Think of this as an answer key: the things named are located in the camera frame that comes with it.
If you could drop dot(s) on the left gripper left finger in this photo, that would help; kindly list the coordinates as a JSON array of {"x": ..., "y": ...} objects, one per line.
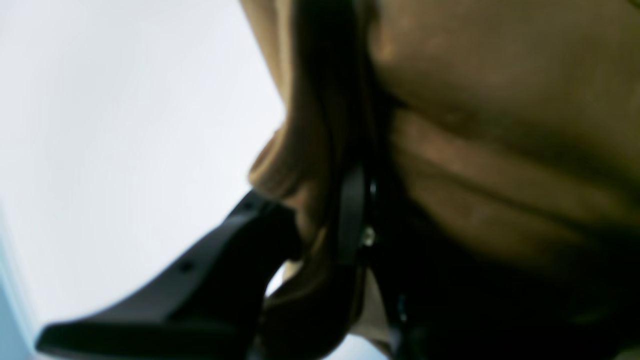
[{"x": 204, "y": 306}]

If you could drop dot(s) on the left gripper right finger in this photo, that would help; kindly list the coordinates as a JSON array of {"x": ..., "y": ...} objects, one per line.
[{"x": 363, "y": 246}]

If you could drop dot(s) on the brown t-shirt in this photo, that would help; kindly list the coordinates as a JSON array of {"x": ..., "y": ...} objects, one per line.
[{"x": 504, "y": 139}]

